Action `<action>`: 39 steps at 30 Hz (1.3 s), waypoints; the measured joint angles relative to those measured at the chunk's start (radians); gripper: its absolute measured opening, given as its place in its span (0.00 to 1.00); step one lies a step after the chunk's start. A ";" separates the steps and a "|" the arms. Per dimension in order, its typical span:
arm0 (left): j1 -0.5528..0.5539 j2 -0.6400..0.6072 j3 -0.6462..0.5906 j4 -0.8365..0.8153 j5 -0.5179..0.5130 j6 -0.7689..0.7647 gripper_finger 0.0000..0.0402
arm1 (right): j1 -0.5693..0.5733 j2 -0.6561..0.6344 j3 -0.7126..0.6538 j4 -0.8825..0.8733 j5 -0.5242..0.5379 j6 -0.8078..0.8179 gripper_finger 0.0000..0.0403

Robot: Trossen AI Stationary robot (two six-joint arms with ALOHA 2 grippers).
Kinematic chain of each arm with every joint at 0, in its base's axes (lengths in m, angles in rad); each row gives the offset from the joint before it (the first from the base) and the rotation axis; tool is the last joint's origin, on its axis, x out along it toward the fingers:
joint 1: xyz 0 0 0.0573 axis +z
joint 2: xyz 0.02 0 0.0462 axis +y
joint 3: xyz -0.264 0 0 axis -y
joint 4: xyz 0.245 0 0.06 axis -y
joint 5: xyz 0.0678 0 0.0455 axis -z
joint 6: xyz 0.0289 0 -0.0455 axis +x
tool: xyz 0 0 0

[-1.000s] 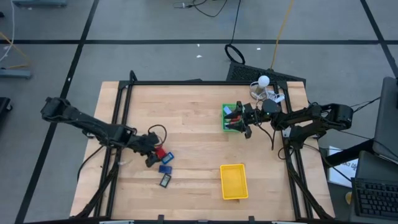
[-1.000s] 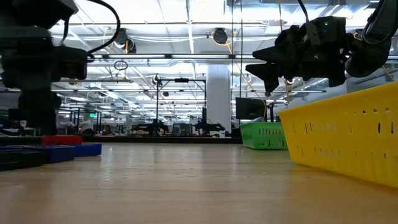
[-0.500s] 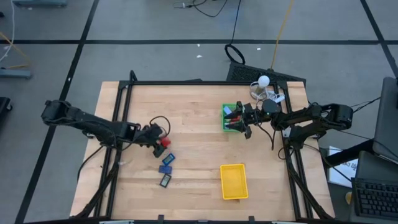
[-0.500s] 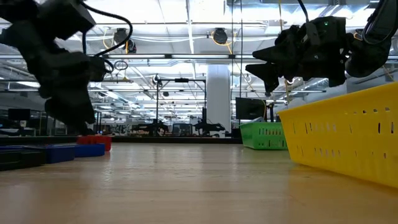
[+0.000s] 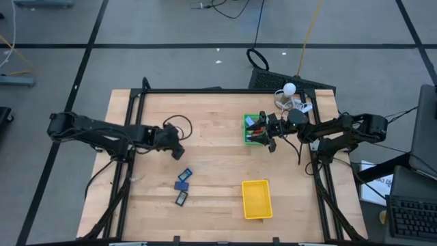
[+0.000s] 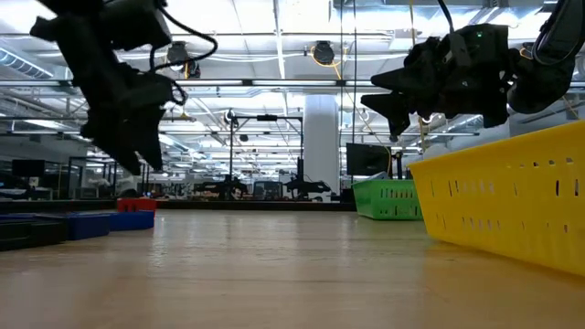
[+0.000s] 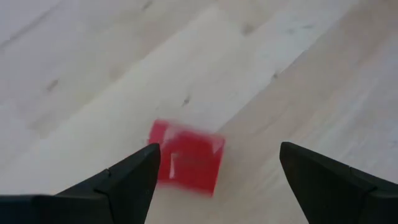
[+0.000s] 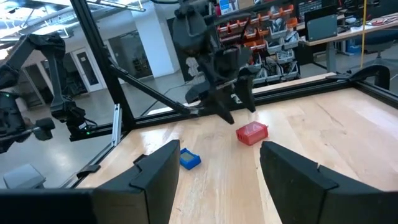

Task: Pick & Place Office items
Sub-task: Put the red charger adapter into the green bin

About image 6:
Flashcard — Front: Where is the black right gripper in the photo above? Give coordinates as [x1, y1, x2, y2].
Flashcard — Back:
[360, 23, 516, 137]

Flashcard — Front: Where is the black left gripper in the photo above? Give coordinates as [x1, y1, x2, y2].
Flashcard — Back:
[29, 0, 188, 177]

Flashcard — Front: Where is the red plastic box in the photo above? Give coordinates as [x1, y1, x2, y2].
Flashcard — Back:
[116, 197, 158, 214]

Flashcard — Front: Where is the white globe bulb lamp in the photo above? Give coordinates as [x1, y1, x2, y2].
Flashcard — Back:
[422, 142, 452, 161]

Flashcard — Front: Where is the black monitor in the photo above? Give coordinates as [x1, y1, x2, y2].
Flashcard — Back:
[346, 143, 392, 177]

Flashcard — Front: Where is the white building pillar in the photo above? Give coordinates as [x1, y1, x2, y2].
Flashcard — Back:
[303, 93, 342, 196]

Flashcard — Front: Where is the dark blue plastic box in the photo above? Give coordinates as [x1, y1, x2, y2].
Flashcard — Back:
[0, 212, 111, 241]

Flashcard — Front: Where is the green plastic basket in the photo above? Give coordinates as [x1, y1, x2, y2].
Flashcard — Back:
[352, 178, 424, 221]

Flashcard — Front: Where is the black box with label window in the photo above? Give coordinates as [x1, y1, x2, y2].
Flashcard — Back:
[0, 218, 69, 252]

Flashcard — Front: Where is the yellow plastic basket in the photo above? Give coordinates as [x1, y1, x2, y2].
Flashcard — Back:
[408, 121, 585, 278]

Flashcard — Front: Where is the black ceiling cable reel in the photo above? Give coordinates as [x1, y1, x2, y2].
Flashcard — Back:
[313, 40, 335, 66]
[166, 40, 201, 79]

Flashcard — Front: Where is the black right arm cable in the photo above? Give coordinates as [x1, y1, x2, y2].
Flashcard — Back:
[436, 0, 457, 34]

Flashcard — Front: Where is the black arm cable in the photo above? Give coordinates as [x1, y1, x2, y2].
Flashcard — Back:
[436, 0, 457, 34]
[149, 0, 218, 74]

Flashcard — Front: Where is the black aluminium table frame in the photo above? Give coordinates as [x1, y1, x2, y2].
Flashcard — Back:
[0, 199, 357, 212]

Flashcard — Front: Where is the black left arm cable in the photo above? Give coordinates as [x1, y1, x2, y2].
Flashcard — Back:
[149, 0, 218, 74]

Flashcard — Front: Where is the black distant robot station frame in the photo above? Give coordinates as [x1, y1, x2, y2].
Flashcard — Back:
[227, 113, 305, 201]

